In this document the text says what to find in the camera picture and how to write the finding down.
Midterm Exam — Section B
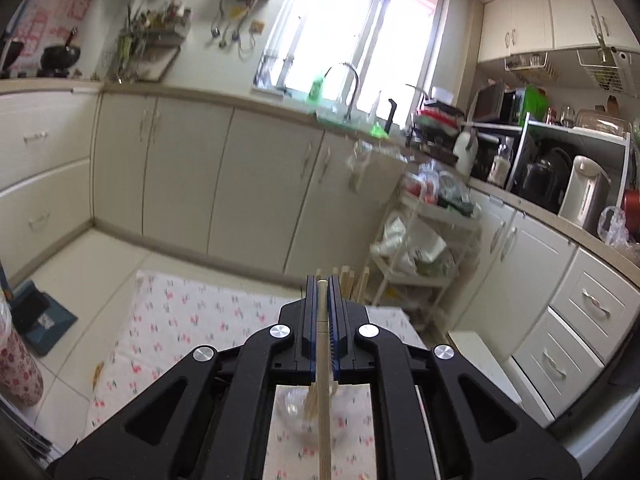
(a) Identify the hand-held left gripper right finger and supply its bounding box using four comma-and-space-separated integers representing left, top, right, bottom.
327, 275, 586, 480

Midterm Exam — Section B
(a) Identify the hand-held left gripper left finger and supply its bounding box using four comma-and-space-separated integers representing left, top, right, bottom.
54, 275, 321, 480

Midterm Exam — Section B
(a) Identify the bunch of wooden chopsticks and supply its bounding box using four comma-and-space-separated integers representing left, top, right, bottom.
302, 266, 373, 423

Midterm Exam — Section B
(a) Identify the pale bamboo chopstick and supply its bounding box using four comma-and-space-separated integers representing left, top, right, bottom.
315, 280, 334, 480

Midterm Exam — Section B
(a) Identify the clear glass jar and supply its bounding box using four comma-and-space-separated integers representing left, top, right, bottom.
277, 385, 373, 443

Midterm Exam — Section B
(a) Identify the cherry print tablecloth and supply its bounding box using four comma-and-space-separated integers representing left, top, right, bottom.
82, 270, 431, 480

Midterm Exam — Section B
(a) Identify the white utility cart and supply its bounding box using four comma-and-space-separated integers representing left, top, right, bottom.
369, 195, 482, 322

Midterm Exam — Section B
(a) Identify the cream door base cabinet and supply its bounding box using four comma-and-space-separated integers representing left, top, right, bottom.
92, 85, 416, 292

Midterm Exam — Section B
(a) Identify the white plastic jug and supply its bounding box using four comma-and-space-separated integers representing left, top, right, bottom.
452, 130, 480, 178

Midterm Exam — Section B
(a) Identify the clear plastic bottle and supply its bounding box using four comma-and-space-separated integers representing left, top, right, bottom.
487, 136, 516, 186

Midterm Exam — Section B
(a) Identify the cream panelled base cabinet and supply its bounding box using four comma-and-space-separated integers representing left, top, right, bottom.
450, 180, 640, 423

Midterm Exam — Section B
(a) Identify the chrome kitchen faucet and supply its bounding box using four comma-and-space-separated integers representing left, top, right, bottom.
325, 62, 362, 123

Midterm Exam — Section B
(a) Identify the beige kitchen countertop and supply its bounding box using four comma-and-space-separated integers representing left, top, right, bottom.
0, 77, 640, 286

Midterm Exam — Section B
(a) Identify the black rice cooker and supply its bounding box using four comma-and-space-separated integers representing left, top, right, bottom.
520, 147, 573, 211

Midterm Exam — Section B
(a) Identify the blue dustpan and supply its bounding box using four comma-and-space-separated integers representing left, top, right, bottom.
10, 280, 79, 358

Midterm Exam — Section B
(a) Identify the black microwave oven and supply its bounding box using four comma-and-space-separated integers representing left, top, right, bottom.
467, 80, 526, 123

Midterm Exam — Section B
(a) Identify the silver hot water dispenser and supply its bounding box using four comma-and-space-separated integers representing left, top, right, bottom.
557, 155, 612, 236

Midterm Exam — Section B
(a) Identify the red floral bag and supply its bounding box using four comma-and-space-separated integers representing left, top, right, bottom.
0, 330, 45, 407

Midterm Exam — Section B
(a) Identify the white framed window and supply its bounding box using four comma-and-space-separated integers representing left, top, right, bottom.
252, 0, 451, 111

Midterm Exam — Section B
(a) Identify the crumpled clear plastic bag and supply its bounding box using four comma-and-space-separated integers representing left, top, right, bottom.
597, 205, 640, 249

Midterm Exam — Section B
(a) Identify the cream drawer cabinet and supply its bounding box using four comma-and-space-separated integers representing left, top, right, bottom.
0, 80, 103, 281

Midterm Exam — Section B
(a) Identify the white countertop rack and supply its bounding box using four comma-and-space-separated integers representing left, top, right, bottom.
505, 112, 633, 201

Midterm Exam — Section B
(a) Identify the red pot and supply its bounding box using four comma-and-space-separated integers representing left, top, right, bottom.
622, 180, 640, 222

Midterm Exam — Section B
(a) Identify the black wok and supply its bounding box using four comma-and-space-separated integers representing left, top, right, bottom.
40, 30, 83, 72

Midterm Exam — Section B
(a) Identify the wall spice shelf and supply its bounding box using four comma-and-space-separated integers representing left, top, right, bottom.
117, 2, 193, 83

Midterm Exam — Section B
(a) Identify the white wire basket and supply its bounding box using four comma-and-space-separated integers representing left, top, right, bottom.
577, 47, 633, 93
504, 51, 553, 81

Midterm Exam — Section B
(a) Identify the cream wall cabinet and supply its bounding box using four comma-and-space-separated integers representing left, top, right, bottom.
477, 0, 640, 65

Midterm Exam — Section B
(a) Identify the pink wall poster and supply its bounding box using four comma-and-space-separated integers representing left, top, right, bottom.
15, 0, 96, 61

